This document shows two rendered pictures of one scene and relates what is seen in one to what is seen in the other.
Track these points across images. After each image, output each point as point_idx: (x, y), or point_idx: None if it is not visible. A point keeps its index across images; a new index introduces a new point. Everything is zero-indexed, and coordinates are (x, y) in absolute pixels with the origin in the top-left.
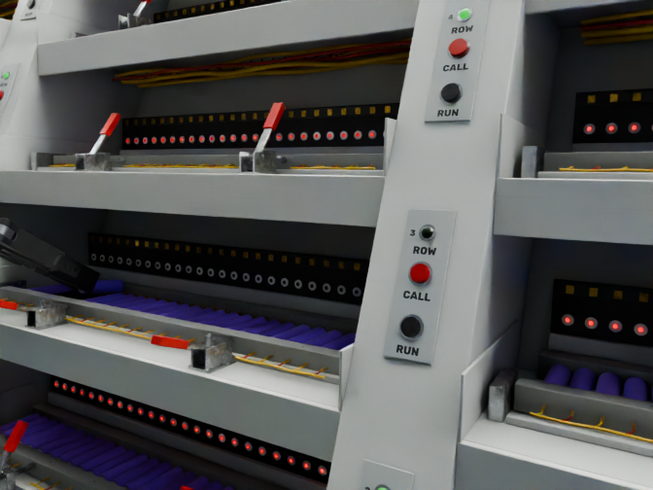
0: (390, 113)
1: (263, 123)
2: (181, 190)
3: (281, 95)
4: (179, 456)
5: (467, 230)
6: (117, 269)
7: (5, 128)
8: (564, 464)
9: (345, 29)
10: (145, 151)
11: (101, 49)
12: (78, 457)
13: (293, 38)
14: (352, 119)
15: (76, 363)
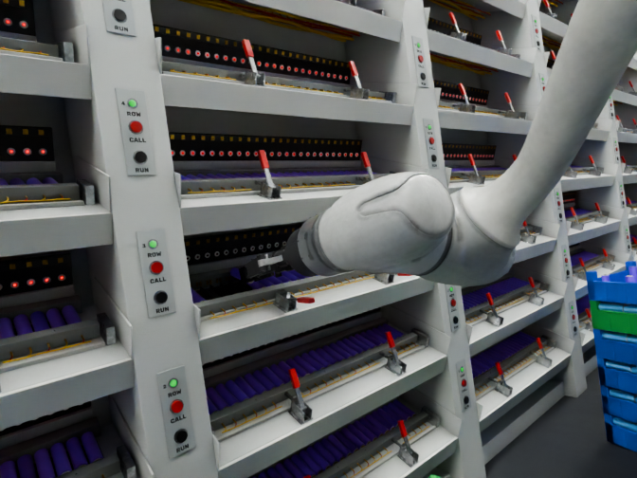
0: (347, 144)
1: (284, 145)
2: None
3: (264, 120)
4: (310, 344)
5: None
6: (205, 263)
7: (169, 165)
8: None
9: (389, 120)
10: (186, 162)
11: (245, 97)
12: (287, 376)
13: (369, 119)
14: (331, 146)
15: (332, 312)
